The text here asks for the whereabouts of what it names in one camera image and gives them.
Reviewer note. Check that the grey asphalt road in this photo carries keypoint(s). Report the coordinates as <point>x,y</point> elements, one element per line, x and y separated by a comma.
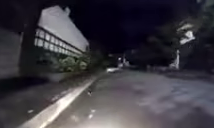
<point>145,100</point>

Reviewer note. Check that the dark pavement strip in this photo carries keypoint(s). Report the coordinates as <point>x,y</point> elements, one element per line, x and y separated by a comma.
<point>21,100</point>

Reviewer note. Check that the row of trees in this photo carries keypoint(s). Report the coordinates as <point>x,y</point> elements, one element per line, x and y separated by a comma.
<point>158,46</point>

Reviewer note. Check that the grey wall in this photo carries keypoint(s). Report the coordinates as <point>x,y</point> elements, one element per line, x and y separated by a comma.
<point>6,53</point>

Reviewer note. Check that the dark tree trunk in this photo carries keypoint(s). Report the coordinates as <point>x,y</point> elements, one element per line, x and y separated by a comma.
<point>28,50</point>

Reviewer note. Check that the pale concrete kerb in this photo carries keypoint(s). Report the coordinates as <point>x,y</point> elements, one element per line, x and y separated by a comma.
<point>58,108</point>

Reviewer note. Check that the row of bushes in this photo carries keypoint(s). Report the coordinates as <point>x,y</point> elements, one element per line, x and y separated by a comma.
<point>70,63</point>

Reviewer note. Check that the pale building with windows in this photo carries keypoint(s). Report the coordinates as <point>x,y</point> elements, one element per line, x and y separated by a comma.
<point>58,23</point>

